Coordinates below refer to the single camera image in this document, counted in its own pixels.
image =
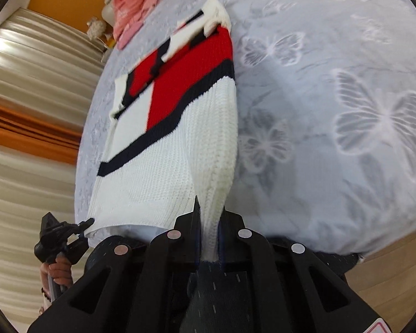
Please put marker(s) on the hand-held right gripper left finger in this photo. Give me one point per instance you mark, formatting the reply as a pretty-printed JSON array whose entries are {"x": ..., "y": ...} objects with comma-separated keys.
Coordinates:
[{"x": 196, "y": 239}]

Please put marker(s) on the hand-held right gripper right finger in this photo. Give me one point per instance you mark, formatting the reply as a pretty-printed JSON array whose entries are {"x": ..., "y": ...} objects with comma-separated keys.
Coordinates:
[{"x": 220, "y": 241}]

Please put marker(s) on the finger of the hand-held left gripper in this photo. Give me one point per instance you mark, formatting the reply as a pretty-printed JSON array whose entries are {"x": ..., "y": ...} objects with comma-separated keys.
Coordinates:
[{"x": 79, "y": 227}]

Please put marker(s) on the white red navy knit sweater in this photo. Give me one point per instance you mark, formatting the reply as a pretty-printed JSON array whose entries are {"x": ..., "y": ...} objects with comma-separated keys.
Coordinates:
[{"x": 152, "y": 180}]

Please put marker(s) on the person's left forearm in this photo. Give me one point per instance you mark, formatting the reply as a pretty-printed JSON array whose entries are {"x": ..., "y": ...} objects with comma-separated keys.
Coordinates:
[{"x": 44, "y": 303}]

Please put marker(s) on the person's left hand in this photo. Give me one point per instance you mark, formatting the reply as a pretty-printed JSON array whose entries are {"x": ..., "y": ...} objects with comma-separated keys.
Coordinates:
[{"x": 60, "y": 270}]

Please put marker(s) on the orange curtain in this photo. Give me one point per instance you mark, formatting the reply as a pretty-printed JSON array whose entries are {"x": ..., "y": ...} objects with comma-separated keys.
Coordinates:
[{"x": 31, "y": 128}]

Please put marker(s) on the beige pleated curtain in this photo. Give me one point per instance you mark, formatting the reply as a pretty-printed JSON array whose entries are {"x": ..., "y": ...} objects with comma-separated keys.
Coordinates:
[{"x": 31, "y": 59}]

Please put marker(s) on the grey butterfly print blanket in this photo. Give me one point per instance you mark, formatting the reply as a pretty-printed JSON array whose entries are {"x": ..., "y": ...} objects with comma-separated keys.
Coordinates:
[{"x": 315, "y": 76}]

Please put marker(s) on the small beige plush toy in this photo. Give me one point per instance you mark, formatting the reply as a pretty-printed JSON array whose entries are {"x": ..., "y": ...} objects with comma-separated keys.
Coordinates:
[{"x": 95, "y": 27}]

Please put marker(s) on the pink garment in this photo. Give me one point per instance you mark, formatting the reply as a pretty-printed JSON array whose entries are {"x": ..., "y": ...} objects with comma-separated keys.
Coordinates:
[{"x": 131, "y": 7}]

